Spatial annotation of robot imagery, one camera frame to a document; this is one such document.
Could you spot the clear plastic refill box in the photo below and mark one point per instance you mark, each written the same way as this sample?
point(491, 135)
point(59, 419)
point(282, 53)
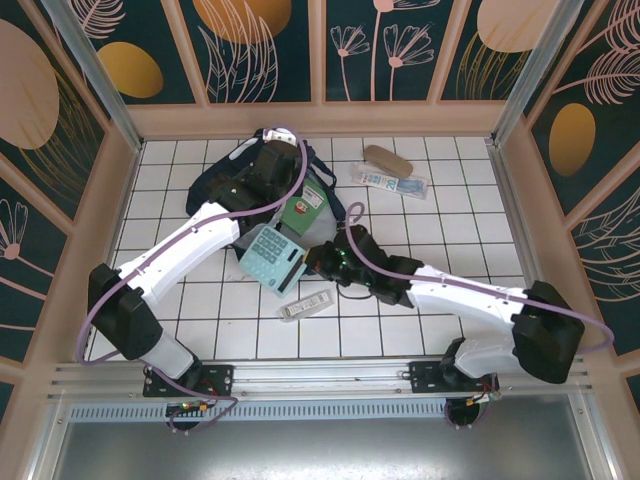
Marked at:
point(305, 306)

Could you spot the teal calculator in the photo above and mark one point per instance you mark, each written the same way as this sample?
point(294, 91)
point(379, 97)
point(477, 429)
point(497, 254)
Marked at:
point(270, 255)

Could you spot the green notebook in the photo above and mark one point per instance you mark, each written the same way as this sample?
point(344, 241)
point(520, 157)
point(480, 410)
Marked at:
point(305, 207)

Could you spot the navy blue backpack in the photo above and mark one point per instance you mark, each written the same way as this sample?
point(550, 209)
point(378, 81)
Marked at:
point(200, 192)

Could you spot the clear blue supply packet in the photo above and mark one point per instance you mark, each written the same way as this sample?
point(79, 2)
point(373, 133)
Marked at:
point(385, 180)

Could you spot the tan pencil case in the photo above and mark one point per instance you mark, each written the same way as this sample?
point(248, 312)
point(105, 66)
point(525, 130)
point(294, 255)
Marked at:
point(390, 160)

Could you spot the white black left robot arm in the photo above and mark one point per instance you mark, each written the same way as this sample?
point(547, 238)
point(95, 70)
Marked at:
point(190, 240)

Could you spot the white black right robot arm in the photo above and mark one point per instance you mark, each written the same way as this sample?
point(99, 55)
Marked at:
point(460, 297)

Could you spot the grey metal sheet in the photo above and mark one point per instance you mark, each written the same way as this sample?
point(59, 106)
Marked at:
point(320, 450)

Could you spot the left power connector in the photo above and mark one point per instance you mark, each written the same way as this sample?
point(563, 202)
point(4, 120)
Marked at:
point(192, 407)

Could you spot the power connector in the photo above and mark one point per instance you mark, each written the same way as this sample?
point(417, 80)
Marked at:
point(192, 407)
point(482, 397)

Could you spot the right power connector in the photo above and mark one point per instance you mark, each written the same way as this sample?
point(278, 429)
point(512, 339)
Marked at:
point(482, 397)

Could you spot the aluminium mounting rail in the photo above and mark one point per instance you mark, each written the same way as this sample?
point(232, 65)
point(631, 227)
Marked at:
point(320, 375)

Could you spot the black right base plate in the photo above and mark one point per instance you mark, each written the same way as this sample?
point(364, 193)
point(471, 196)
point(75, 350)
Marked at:
point(422, 375)

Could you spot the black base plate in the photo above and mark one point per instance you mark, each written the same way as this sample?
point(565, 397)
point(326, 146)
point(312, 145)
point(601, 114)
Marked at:
point(220, 375)
point(422, 375)

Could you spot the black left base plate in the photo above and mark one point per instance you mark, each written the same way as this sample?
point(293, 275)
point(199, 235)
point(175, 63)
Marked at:
point(220, 375)

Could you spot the aluminium side rail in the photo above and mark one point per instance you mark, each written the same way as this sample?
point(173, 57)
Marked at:
point(525, 225)

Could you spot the aluminium frame post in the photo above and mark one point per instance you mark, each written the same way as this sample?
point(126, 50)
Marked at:
point(535, 65)
point(95, 75)

